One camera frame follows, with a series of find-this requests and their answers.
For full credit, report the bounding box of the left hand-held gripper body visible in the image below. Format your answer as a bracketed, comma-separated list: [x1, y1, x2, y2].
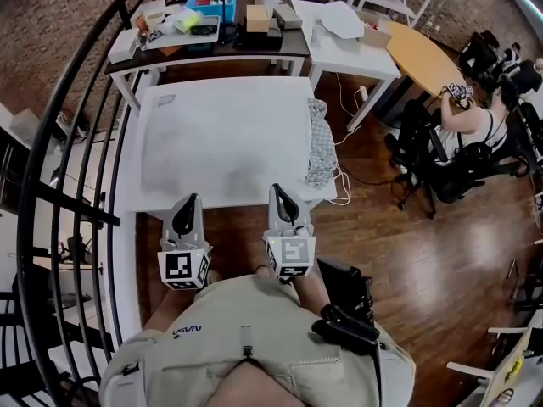
[156, 231, 213, 292]

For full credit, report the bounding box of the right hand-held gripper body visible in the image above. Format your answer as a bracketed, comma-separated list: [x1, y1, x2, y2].
[261, 224, 318, 281]

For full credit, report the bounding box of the grey checked pillowcase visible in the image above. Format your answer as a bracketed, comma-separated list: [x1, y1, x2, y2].
[303, 97, 336, 190]

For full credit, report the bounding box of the white pillow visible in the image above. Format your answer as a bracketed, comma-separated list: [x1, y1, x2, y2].
[139, 92, 313, 198]

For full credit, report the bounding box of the person's left forearm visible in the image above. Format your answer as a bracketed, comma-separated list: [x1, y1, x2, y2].
[142, 285, 201, 335]

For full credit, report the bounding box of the black clip-mounted screen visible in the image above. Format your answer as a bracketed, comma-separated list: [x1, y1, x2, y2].
[311, 257, 382, 354]

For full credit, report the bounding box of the beige zip vest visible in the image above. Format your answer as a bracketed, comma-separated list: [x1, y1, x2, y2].
[98, 274, 417, 407]

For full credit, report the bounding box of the black metal railing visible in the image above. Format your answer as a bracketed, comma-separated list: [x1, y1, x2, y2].
[0, 0, 188, 407]

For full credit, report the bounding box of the white work table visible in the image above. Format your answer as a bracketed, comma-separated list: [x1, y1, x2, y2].
[126, 76, 339, 224]

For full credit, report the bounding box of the black office chair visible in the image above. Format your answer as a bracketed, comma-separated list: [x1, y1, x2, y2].
[383, 98, 446, 220]
[457, 30, 510, 85]
[428, 103, 531, 205]

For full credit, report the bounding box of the person's bare chest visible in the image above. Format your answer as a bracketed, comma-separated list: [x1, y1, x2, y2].
[211, 360, 311, 407]

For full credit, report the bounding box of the white side table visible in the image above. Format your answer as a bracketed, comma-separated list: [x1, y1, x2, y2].
[290, 0, 403, 133]

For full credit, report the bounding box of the dark-topped white-framed table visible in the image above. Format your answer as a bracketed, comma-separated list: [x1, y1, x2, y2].
[104, 0, 311, 112]

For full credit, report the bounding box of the black flat box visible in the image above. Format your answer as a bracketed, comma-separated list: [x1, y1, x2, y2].
[234, 17, 284, 52]

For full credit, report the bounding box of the pale cube box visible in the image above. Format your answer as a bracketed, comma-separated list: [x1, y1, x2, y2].
[8, 107, 44, 148]

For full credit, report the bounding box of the white plastic tray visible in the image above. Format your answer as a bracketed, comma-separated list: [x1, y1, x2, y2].
[143, 13, 221, 52]

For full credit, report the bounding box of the flat white box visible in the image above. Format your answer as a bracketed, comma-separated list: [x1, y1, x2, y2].
[107, 27, 141, 64]

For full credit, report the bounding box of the small closed cardboard box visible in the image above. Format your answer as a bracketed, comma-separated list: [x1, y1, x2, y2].
[245, 4, 272, 34]

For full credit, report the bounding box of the grey rectangular box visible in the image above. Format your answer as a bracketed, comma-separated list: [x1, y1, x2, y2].
[271, 5, 304, 31]

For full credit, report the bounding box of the open cardboard box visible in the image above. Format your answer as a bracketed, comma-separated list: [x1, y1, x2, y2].
[357, 13, 395, 51]

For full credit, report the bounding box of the round wooden table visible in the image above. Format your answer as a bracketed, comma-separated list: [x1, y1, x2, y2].
[383, 21, 467, 101]

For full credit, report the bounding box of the white paper sheet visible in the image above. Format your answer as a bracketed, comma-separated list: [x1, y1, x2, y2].
[317, 0, 367, 41]

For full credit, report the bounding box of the neon yellow cloth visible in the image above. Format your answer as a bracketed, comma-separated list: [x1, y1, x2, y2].
[172, 8, 204, 34]

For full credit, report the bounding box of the blue plastic bin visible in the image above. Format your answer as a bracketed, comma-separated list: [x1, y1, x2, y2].
[185, 0, 238, 25]

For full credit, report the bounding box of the white shelf unit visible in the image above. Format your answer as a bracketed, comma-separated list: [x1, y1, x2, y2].
[354, 0, 447, 28]

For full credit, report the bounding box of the light wooden panel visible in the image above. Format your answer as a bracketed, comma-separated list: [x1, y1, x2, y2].
[481, 326, 534, 407]

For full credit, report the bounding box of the white cable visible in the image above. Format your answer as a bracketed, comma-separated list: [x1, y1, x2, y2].
[324, 72, 370, 207]

